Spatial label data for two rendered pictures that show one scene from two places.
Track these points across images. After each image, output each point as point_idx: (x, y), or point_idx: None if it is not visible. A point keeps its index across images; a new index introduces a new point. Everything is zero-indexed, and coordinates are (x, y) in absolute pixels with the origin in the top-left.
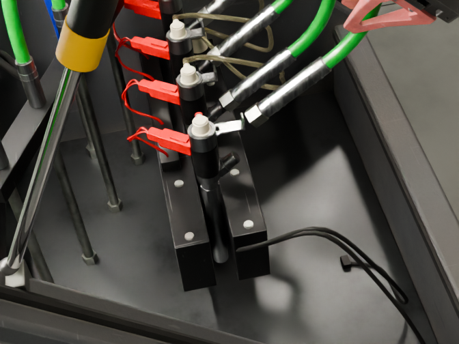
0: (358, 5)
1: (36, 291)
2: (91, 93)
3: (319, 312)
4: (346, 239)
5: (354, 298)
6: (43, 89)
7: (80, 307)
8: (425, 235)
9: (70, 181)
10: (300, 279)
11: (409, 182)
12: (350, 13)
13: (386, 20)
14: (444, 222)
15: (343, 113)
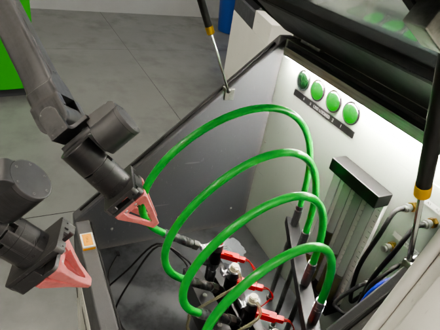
0: (150, 199)
1: (221, 91)
2: None
3: (156, 308)
4: (148, 253)
5: (139, 315)
6: (302, 259)
7: (212, 94)
8: (109, 285)
9: (283, 289)
10: (166, 324)
11: (112, 313)
12: (154, 207)
13: (137, 207)
14: (98, 291)
15: None
